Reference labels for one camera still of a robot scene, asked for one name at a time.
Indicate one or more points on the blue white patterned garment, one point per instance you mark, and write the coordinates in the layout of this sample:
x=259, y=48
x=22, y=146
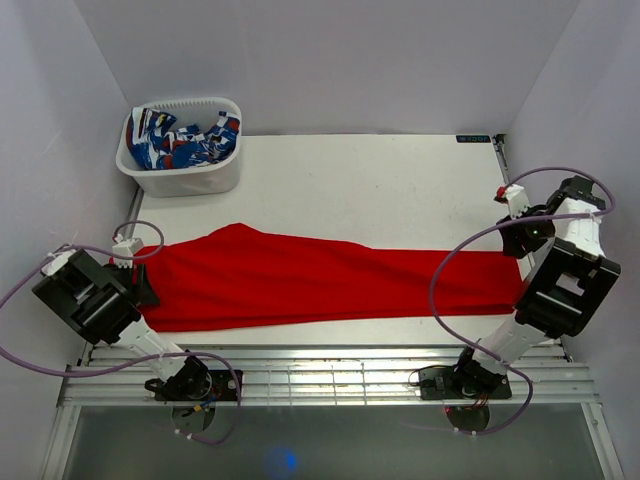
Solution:
x=155, y=144

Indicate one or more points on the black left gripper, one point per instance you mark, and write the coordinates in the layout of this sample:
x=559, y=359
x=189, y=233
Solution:
x=142, y=289

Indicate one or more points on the aluminium frame rail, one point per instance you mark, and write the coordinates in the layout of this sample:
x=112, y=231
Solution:
x=330, y=376

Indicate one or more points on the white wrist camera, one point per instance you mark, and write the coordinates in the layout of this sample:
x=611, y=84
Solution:
x=515, y=198
x=124, y=250

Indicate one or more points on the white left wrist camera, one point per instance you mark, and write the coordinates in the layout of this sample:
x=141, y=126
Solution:
x=124, y=250

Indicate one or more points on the small black table label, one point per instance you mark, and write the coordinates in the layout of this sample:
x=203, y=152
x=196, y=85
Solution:
x=473, y=138

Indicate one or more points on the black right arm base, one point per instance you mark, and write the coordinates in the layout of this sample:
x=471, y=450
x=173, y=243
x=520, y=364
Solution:
x=447, y=383

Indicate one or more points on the red trousers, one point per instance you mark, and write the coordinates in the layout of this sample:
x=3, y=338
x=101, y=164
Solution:
x=240, y=277

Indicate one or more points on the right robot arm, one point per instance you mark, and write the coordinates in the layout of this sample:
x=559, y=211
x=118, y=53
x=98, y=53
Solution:
x=569, y=281

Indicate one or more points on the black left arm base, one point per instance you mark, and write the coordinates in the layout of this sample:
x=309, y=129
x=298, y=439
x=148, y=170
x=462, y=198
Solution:
x=219, y=385

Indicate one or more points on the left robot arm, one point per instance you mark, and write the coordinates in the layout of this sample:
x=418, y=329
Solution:
x=102, y=304

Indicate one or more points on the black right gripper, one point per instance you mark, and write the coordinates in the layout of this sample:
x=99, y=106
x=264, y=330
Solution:
x=513, y=238

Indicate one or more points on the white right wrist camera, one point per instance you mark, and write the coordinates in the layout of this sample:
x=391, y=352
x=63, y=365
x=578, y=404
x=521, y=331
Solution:
x=515, y=198

